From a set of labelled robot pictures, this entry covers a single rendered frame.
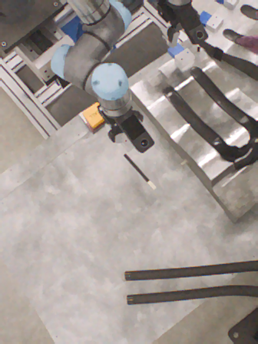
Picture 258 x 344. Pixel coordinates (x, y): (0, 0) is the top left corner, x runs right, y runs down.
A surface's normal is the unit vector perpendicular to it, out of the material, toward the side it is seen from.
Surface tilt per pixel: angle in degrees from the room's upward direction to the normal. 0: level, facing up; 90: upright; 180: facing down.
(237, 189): 0
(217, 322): 0
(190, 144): 28
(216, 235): 0
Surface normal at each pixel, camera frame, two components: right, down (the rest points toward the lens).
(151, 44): -0.04, -0.25
